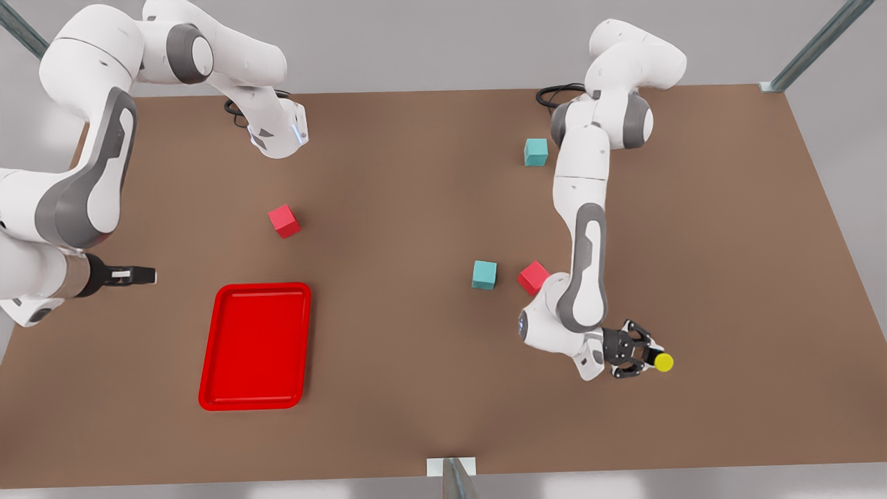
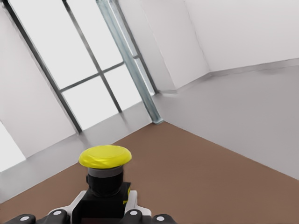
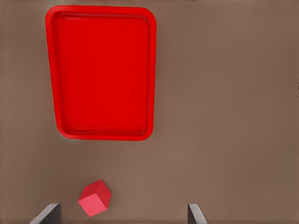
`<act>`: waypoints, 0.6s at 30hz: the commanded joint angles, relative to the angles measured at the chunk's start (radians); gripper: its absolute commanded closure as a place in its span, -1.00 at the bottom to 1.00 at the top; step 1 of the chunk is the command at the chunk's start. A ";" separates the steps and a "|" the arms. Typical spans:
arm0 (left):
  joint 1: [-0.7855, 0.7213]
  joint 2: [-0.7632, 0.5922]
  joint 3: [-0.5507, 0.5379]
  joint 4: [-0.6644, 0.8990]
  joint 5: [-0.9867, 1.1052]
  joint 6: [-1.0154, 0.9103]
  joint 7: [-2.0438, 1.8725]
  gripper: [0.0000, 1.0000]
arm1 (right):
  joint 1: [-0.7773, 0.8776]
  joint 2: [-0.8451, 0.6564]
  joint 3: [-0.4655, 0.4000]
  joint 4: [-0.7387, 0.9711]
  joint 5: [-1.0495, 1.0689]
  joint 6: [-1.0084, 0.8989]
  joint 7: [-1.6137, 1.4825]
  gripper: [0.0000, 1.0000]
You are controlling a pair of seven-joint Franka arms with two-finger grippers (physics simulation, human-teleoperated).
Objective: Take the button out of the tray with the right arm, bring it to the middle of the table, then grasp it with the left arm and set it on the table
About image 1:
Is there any black cable loop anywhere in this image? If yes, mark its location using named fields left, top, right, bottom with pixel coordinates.
left=223, top=89, right=292, bottom=130
left=535, top=83, right=587, bottom=109

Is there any silver frame post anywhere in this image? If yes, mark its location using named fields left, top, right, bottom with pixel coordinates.
left=759, top=0, right=877, bottom=94
left=0, top=0, right=51, bottom=61
left=425, top=457, right=480, bottom=499

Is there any red cube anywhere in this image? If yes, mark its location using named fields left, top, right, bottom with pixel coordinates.
left=517, top=261, right=551, bottom=297
left=267, top=204, right=302, bottom=240

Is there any red rectangular tray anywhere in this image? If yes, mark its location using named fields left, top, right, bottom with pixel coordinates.
left=198, top=282, right=313, bottom=412

